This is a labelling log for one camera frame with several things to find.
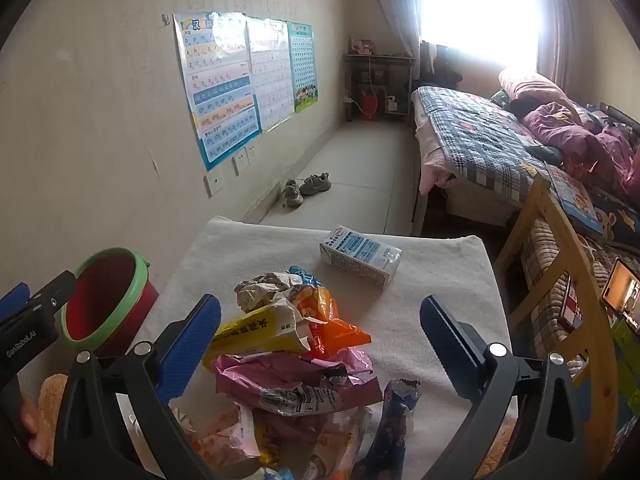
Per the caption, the pink white snack box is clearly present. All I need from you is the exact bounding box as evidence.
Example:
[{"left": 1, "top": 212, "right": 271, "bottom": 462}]
[{"left": 192, "top": 404, "right": 372, "bottom": 479}]

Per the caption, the pink foil wrapper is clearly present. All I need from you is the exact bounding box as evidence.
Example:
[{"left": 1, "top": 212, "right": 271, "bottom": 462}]
[{"left": 213, "top": 348, "right": 383, "bottom": 417}]

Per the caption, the yellow white box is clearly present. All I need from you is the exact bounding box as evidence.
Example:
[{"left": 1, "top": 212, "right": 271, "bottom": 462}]
[{"left": 202, "top": 299, "right": 314, "bottom": 370}]

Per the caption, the newspaper ball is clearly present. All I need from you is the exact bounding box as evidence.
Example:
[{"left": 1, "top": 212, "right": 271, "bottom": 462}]
[{"left": 234, "top": 272, "right": 303, "bottom": 313}]

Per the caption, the dark blue snack wrapper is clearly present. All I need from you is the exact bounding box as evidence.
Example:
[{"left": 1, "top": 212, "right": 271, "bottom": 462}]
[{"left": 350, "top": 379, "right": 421, "bottom": 480}]

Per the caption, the orange snack bag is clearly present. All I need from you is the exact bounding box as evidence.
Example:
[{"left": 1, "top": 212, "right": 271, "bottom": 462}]
[{"left": 288, "top": 266, "right": 371, "bottom": 360}]

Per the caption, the white blue milk carton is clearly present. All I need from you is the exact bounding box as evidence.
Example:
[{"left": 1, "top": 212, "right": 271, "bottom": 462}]
[{"left": 319, "top": 226, "right": 402, "bottom": 289}]

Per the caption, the left hand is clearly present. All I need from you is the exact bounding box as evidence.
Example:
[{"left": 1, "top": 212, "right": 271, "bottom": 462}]
[{"left": 20, "top": 396, "right": 53, "bottom": 466}]

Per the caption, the red bucket green rim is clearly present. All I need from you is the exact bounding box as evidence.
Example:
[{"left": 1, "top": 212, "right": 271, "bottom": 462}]
[{"left": 61, "top": 247, "right": 158, "bottom": 356}]

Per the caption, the white towel mat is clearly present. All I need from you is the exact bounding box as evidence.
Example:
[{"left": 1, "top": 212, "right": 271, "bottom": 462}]
[{"left": 117, "top": 214, "right": 519, "bottom": 480}]

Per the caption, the grey shoe left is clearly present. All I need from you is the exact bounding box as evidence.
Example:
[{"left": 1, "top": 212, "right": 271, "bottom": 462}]
[{"left": 282, "top": 179, "right": 304, "bottom": 209}]

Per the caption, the grey shoe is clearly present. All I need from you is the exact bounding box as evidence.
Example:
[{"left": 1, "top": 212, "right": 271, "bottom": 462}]
[
  {"left": 282, "top": 179, "right": 304, "bottom": 209},
  {"left": 299, "top": 172, "right": 332, "bottom": 197}
]

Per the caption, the children's book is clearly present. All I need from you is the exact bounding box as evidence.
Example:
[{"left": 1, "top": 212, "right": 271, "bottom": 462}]
[{"left": 547, "top": 166, "right": 604, "bottom": 235}]

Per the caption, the grey shoe right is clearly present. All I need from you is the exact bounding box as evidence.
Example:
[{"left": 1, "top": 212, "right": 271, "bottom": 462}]
[{"left": 299, "top": 172, "right": 332, "bottom": 197}]

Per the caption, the bed with plaid quilt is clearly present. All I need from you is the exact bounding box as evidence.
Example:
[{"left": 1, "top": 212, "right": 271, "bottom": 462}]
[{"left": 412, "top": 86, "right": 639, "bottom": 246}]

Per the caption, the purple clothes pile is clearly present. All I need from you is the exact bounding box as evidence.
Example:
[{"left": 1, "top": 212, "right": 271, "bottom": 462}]
[{"left": 521, "top": 102, "right": 639, "bottom": 208}]

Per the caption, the pink pillow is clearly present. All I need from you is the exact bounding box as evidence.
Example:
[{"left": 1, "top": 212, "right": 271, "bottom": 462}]
[{"left": 498, "top": 67, "right": 582, "bottom": 125}]

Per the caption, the red bucket on shelf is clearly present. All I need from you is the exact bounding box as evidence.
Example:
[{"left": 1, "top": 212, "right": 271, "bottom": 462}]
[{"left": 360, "top": 90, "right": 378, "bottom": 122}]

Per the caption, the dark metal shelf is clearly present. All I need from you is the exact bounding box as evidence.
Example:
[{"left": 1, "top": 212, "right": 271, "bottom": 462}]
[{"left": 342, "top": 53, "right": 414, "bottom": 122}]

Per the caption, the wooden chair frame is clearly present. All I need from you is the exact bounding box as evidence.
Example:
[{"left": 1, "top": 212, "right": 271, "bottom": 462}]
[{"left": 491, "top": 176, "right": 622, "bottom": 476}]

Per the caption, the white wall socket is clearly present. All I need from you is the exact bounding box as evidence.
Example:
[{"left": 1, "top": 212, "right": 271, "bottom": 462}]
[{"left": 203, "top": 167, "right": 224, "bottom": 198}]

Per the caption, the left blue wall poster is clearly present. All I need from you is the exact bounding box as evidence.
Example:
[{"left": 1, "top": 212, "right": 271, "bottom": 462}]
[{"left": 172, "top": 12, "right": 262, "bottom": 170}]

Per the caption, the middle white wall poster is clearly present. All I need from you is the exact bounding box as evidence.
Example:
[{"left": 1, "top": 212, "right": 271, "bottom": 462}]
[{"left": 247, "top": 18, "right": 294, "bottom": 132}]

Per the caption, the green wall poster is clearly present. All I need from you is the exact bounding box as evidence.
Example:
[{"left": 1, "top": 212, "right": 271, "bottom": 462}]
[{"left": 288, "top": 22, "right": 319, "bottom": 113}]

